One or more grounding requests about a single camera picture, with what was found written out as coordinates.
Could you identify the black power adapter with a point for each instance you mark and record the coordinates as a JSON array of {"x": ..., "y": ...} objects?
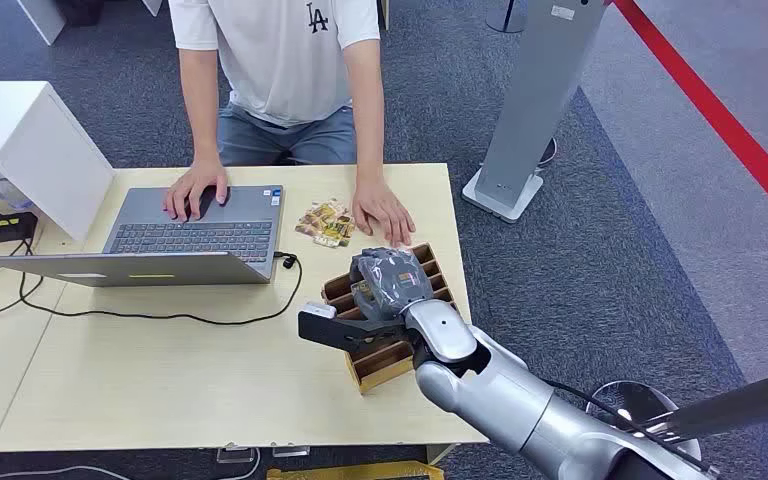
[{"x": 1, "y": 227}]

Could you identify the person's left hand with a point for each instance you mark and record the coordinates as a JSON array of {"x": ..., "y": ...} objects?
[{"x": 377, "y": 205}]

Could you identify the wooden slotted card holder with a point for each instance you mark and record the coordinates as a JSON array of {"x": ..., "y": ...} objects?
[{"x": 384, "y": 368}]

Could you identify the clear table clamp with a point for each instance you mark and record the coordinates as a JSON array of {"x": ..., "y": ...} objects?
[
  {"x": 235, "y": 454},
  {"x": 290, "y": 451}
]

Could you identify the person's right hand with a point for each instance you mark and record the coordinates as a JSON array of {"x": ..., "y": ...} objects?
[{"x": 192, "y": 189}]

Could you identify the yellow board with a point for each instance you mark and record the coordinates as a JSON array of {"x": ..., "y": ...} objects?
[{"x": 357, "y": 472}]

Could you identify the red barrier belt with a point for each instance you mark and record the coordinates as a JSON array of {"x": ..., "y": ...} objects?
[{"x": 722, "y": 122}]

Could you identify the person's right forearm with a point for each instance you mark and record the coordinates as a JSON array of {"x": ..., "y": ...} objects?
[{"x": 200, "y": 112}]

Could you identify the gold snack packet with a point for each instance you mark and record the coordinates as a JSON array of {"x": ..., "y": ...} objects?
[
  {"x": 309, "y": 226},
  {"x": 324, "y": 212},
  {"x": 328, "y": 241},
  {"x": 341, "y": 228}
]

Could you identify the chrome stanchion post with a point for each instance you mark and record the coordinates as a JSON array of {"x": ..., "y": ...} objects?
[{"x": 735, "y": 401}]

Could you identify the grey standing pillar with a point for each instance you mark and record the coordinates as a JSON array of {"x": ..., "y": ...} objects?
[{"x": 536, "y": 93}]

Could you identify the black round base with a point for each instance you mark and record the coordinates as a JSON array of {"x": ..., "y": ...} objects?
[{"x": 548, "y": 152}]

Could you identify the white furniture panel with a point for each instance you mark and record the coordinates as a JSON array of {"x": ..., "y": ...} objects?
[{"x": 43, "y": 16}]

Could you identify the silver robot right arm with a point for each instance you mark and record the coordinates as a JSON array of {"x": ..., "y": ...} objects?
[{"x": 510, "y": 397}]

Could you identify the person's left forearm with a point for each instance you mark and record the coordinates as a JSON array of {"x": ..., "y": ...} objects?
[{"x": 365, "y": 119}]

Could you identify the chrome stanchion dome base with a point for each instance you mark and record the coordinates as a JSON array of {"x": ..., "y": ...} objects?
[{"x": 629, "y": 401}]

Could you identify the person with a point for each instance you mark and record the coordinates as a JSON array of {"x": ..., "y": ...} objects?
[{"x": 284, "y": 66}]

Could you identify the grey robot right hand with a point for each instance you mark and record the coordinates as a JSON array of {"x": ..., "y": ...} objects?
[{"x": 390, "y": 281}]

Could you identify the grey laptop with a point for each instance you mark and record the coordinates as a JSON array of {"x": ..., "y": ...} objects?
[{"x": 192, "y": 232}]

